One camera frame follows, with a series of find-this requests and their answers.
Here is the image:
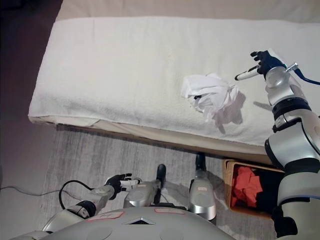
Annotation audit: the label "handwritten red-bordered sticker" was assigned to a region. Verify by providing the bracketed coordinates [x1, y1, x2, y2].
[86, 211, 125, 223]

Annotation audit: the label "white garment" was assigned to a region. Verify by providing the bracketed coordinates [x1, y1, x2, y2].
[180, 72, 240, 124]

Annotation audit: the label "thin grey floor cable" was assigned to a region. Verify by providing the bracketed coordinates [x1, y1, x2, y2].
[0, 185, 76, 198]

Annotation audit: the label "woven wicker laundry basket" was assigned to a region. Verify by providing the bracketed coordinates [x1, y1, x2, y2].
[222, 159, 286, 220]

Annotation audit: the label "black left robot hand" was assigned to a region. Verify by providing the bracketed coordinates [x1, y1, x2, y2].
[104, 172, 142, 201]

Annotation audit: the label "silver right robot leg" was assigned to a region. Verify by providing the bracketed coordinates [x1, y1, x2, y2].
[188, 152, 218, 221]

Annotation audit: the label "bed with white blanket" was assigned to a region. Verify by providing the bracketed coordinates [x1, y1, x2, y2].
[27, 16, 320, 151]

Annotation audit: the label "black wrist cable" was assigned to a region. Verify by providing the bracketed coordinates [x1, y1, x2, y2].
[58, 179, 94, 211]

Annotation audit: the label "blank red-bordered sticker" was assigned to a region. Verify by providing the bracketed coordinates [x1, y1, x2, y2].
[153, 207, 188, 216]

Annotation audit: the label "black garment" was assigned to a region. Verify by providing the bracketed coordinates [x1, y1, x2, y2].
[254, 169, 286, 216]

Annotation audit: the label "silver left robot leg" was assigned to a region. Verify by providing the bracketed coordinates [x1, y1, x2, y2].
[123, 163, 168, 209]

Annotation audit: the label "beige duvet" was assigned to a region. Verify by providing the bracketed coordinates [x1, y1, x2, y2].
[56, 0, 320, 26]

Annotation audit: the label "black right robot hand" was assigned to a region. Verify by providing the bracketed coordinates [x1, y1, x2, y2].
[234, 48, 287, 82]

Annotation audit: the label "beige bed base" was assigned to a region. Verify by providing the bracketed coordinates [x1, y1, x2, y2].
[56, 119, 276, 166]

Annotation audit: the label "blue wrist cable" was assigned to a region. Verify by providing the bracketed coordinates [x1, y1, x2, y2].
[294, 66, 320, 86]

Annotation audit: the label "silver robot torso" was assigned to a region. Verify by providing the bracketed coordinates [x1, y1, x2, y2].
[9, 206, 236, 240]

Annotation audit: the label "orange garment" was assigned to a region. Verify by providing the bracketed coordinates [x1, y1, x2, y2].
[229, 166, 264, 208]

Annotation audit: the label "silver robot leg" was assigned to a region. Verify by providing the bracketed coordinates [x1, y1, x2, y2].
[123, 163, 168, 209]
[188, 152, 218, 221]

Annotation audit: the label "grey rug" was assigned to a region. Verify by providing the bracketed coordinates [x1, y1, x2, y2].
[39, 124, 279, 240]

